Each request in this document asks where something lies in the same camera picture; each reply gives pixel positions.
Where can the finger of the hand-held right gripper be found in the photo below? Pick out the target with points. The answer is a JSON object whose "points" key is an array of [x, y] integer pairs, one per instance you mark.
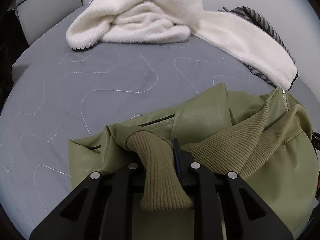
{"points": [[317, 141]]}

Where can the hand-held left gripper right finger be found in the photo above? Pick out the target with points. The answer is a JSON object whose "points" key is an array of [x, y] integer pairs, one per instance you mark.
{"points": [[177, 155]]}

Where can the grey quilted bed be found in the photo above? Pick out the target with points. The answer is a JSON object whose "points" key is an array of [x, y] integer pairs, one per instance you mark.
{"points": [[100, 80]]}

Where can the grey striped garment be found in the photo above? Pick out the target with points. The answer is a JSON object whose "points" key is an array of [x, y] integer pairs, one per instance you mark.
{"points": [[262, 20]]}

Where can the silver refrigerator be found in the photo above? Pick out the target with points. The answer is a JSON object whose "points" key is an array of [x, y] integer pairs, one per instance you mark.
{"points": [[50, 5]]}

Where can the olive green jacket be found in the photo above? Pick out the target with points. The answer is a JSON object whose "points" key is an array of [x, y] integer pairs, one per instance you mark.
{"points": [[212, 112]]}

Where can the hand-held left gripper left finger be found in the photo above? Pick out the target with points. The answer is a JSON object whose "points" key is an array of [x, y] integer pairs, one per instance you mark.
{"points": [[127, 177]]}

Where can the white fluffy garment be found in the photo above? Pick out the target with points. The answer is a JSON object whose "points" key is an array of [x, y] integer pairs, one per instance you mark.
{"points": [[140, 22]]}

